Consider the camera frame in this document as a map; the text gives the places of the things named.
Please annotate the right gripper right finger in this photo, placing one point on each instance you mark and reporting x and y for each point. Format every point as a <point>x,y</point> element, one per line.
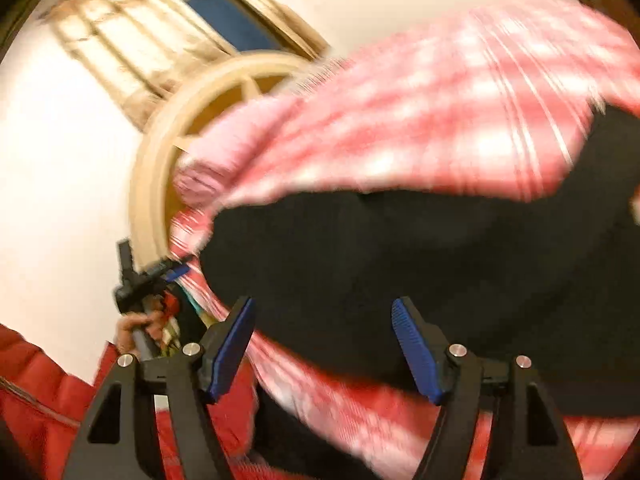
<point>527,436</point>

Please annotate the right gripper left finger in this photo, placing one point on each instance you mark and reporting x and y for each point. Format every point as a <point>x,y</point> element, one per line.
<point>118,439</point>

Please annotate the black pants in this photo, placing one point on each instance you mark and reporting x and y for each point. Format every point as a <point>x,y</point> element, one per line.
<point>556,279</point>

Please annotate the pink pillow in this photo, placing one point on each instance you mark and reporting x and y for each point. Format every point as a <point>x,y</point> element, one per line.
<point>228,144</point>

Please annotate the cream wooden headboard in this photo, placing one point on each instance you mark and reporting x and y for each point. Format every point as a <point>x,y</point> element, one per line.
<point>166,137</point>

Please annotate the left beige curtain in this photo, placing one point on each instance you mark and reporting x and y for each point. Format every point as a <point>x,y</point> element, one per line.
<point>139,51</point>

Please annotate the beige curtain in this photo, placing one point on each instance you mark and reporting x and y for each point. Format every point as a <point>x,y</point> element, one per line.
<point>139,51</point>
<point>295,32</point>

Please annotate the red plaid bed sheet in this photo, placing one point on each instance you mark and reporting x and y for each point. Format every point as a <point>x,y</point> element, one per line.
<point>498,103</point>

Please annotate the dark window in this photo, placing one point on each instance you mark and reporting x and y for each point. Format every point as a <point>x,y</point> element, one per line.
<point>240,26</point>

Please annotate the right beige curtain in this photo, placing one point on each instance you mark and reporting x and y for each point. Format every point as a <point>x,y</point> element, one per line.
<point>295,32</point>

